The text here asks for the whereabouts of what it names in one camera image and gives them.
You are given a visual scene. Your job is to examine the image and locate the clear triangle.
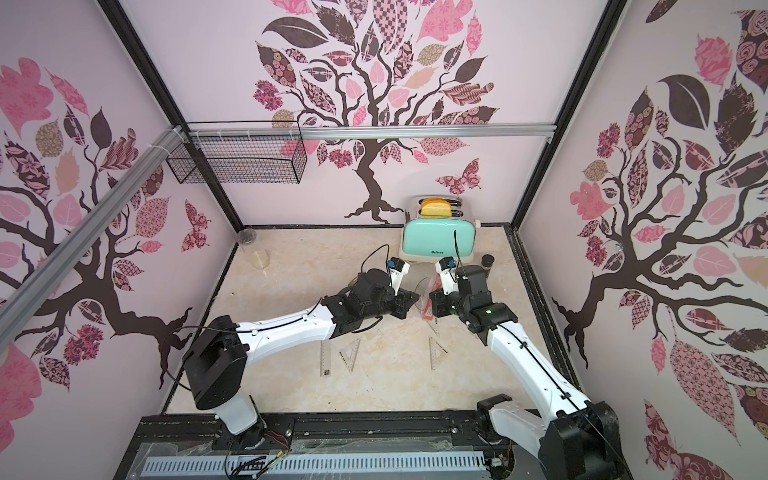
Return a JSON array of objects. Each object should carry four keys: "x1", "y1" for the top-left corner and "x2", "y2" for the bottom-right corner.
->
[
  {"x1": 429, "y1": 337, "x2": 448, "y2": 371},
  {"x1": 427, "y1": 319, "x2": 440, "y2": 336}
]

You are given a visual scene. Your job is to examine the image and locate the clear triangle set square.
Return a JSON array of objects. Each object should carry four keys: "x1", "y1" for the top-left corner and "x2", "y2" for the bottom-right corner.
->
[{"x1": 339, "y1": 339, "x2": 361, "y2": 373}]

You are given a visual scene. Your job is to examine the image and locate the clear straight ruler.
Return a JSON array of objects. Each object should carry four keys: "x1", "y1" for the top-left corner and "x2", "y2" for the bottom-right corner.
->
[{"x1": 320, "y1": 340, "x2": 332, "y2": 378}]

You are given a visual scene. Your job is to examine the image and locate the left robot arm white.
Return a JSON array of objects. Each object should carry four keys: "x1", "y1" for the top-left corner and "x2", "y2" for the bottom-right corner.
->
[{"x1": 183, "y1": 268, "x2": 419, "y2": 436}]

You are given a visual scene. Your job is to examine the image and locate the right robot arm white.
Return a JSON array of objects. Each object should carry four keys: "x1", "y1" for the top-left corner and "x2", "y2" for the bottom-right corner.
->
[{"x1": 430, "y1": 257, "x2": 630, "y2": 479}]

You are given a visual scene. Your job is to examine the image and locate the mint green toaster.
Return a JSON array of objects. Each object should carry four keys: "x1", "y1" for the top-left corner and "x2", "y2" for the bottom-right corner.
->
[{"x1": 399, "y1": 195, "x2": 479, "y2": 263}]

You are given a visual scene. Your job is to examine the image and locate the yellow toast slice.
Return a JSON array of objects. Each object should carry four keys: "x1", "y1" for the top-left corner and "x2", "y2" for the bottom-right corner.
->
[{"x1": 419, "y1": 198, "x2": 453, "y2": 218}]

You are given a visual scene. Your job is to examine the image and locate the clear glass jar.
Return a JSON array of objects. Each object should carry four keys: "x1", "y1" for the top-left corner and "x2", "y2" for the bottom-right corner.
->
[{"x1": 236, "y1": 228, "x2": 270, "y2": 270}]

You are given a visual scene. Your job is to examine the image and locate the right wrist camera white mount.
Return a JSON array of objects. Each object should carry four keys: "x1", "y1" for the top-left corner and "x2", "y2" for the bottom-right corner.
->
[{"x1": 435, "y1": 257, "x2": 459, "y2": 295}]

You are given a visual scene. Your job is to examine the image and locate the aluminium rail back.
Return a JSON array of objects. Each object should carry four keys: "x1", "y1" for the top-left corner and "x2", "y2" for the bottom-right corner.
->
[{"x1": 189, "y1": 123, "x2": 556, "y2": 140}]

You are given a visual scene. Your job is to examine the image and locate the aluminium rail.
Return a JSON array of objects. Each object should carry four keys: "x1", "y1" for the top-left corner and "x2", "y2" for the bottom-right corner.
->
[
  {"x1": 1, "y1": 126, "x2": 184, "y2": 348},
  {"x1": 189, "y1": 123, "x2": 556, "y2": 140}
]

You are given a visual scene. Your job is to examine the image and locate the black wire basket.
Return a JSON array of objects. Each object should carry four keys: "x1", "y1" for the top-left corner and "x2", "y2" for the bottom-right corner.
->
[{"x1": 166, "y1": 120, "x2": 309, "y2": 185}]

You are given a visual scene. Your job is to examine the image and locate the white slotted cable duct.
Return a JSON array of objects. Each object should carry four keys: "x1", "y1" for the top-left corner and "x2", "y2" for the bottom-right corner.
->
[{"x1": 134, "y1": 451, "x2": 488, "y2": 479}]

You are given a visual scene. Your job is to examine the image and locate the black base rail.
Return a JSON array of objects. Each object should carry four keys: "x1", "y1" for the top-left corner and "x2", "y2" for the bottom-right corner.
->
[{"x1": 129, "y1": 410, "x2": 509, "y2": 450}]

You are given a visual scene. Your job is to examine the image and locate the aluminium rail left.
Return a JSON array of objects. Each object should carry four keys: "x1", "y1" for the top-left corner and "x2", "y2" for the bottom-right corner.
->
[{"x1": 1, "y1": 126, "x2": 184, "y2": 348}]

